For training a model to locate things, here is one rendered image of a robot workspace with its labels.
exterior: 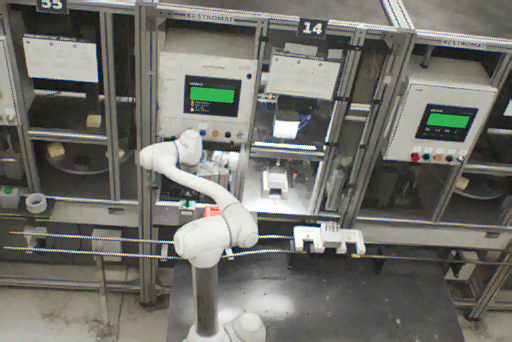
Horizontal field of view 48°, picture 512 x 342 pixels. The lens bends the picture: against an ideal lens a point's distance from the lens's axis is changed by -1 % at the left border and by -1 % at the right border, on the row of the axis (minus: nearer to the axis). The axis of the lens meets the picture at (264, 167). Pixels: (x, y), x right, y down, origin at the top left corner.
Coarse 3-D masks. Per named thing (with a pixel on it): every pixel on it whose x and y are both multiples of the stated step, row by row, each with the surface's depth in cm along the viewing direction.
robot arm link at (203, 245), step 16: (192, 224) 216; (208, 224) 216; (224, 224) 218; (176, 240) 216; (192, 240) 212; (208, 240) 214; (224, 240) 217; (192, 256) 214; (208, 256) 217; (192, 272) 227; (208, 272) 223; (208, 288) 227; (208, 304) 231; (208, 320) 235; (192, 336) 242; (208, 336) 240; (224, 336) 245
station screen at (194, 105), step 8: (208, 88) 253; (216, 88) 253; (224, 88) 253; (232, 88) 253; (192, 104) 258; (200, 104) 258; (208, 104) 258; (216, 104) 258; (224, 104) 259; (232, 104) 259; (200, 112) 261; (208, 112) 261; (216, 112) 261; (224, 112) 262; (232, 112) 262
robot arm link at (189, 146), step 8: (184, 136) 258; (192, 136) 258; (200, 136) 261; (176, 144) 259; (184, 144) 258; (192, 144) 258; (200, 144) 261; (184, 152) 259; (192, 152) 260; (200, 152) 264; (184, 160) 261; (192, 160) 264
